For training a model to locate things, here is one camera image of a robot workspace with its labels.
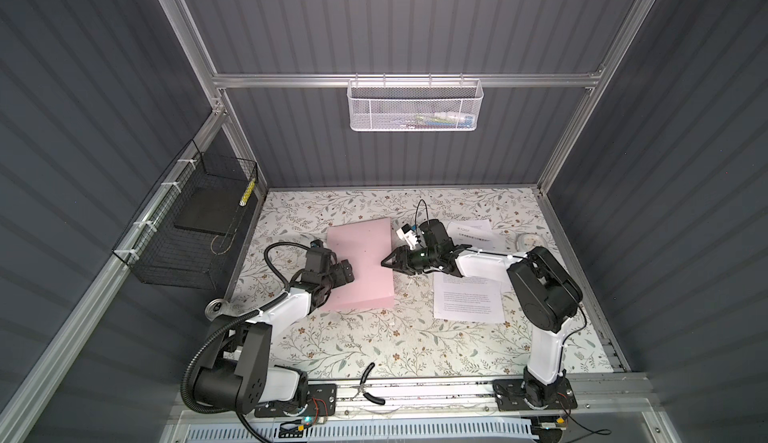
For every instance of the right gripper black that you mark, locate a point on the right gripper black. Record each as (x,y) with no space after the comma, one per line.
(402,253)

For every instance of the pens in white basket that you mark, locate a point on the pens in white basket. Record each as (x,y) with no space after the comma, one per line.
(440,120)

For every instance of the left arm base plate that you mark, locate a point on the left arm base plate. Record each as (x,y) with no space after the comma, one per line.
(315,400)

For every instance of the silver drink can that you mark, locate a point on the silver drink can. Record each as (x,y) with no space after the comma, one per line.
(216,308)

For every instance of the white wire mesh basket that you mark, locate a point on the white wire mesh basket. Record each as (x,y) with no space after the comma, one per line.
(374,104)

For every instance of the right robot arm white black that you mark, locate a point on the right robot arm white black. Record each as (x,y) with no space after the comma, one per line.
(549,297)

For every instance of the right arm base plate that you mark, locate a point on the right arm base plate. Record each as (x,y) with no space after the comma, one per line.
(518,394)

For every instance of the white paper sheet underneath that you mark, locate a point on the white paper sheet underneath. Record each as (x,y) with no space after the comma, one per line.
(478,238)

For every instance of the pink file folder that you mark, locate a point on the pink file folder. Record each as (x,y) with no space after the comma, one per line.
(364,244)

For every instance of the black handled pliers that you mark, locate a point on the black handled pliers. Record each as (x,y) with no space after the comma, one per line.
(362,387)

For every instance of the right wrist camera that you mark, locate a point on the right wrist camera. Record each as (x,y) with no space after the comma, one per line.
(409,234)

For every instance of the black wire mesh basket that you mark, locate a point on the black wire mesh basket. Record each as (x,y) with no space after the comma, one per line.
(157,253)

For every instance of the black pad in basket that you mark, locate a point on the black pad in basket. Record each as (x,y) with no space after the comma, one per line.
(211,211)

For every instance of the printed white paper sheet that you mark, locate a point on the printed white paper sheet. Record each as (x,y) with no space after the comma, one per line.
(467,299)

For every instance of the yellow marker in basket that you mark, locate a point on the yellow marker in basket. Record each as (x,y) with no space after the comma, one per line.
(247,193)

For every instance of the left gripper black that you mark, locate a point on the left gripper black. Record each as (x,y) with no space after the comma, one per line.
(336,270)

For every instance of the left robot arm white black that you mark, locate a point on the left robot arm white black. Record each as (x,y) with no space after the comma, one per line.
(232,371)

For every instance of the white round tape dispenser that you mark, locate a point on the white round tape dispenser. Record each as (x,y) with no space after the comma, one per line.
(525,242)

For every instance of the white ventilated cable duct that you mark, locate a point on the white ventilated cable duct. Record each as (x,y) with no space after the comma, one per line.
(400,430)

